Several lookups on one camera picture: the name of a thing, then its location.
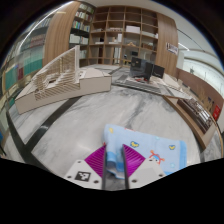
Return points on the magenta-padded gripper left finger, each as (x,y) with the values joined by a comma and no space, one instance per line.
(95,160)

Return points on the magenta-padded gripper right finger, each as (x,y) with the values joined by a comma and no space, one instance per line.
(135,160)

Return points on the light blue printed towel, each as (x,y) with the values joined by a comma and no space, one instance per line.
(156,148)

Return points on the brown architectural model on board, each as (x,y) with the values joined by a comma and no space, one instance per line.
(196,115)

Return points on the small white architectural model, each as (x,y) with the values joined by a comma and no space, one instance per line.
(171,81)

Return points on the red bin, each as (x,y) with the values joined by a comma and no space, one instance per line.
(216,112)

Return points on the bookshelf with books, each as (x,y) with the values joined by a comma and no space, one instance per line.
(23,66)

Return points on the wooden shelf unit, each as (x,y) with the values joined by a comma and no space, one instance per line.
(123,33)

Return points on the wall poster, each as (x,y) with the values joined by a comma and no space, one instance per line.
(172,48)

